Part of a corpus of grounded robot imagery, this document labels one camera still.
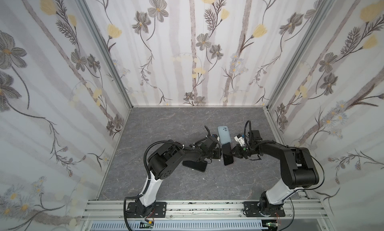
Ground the light blue phone case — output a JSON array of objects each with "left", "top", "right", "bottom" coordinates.
[{"left": 218, "top": 126, "right": 232, "bottom": 145}]

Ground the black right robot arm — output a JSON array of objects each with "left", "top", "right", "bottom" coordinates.
[{"left": 231, "top": 130, "right": 320, "bottom": 217}]

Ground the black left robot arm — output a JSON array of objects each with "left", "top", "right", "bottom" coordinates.
[{"left": 124, "top": 135, "right": 222, "bottom": 218}]

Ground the black phone on table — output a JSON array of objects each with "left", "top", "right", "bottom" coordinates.
[{"left": 182, "top": 161, "right": 208, "bottom": 173}]

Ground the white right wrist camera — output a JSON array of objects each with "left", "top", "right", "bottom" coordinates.
[{"left": 234, "top": 134, "right": 246, "bottom": 147}]

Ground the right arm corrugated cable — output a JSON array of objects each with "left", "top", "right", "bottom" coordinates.
[{"left": 243, "top": 119, "right": 253, "bottom": 142}]

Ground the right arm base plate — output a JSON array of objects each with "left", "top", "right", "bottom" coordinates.
[{"left": 243, "top": 201, "right": 286, "bottom": 218}]

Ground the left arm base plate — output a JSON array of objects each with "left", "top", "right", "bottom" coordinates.
[{"left": 125, "top": 202, "right": 167, "bottom": 218}]

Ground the aluminium front rail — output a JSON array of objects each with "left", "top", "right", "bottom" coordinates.
[{"left": 81, "top": 199, "right": 329, "bottom": 222}]

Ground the white slotted cable duct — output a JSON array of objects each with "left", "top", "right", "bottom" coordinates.
[{"left": 88, "top": 220, "right": 268, "bottom": 231}]

